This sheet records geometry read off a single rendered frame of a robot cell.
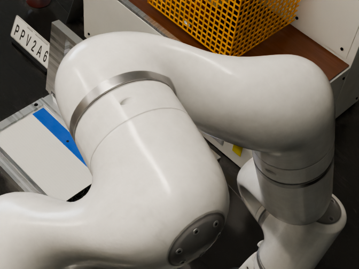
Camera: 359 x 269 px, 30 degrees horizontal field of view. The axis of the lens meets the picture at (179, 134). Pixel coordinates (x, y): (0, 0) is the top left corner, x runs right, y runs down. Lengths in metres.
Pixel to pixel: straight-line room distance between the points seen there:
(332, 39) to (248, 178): 0.54
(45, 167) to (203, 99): 0.76
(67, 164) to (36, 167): 0.06
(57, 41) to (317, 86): 0.79
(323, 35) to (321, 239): 0.55
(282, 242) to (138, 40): 0.45
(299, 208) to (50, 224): 0.34
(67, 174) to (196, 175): 0.82
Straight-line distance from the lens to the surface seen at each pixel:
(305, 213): 0.81
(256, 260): 1.03
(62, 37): 1.32
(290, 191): 0.75
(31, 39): 1.55
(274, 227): 0.97
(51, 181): 1.32
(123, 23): 1.44
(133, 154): 0.53
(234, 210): 1.33
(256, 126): 0.61
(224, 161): 1.39
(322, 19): 1.36
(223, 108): 0.61
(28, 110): 1.43
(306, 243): 0.94
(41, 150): 1.37
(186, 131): 0.55
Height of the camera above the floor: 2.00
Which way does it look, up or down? 51 degrees down
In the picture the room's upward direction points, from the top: 8 degrees clockwise
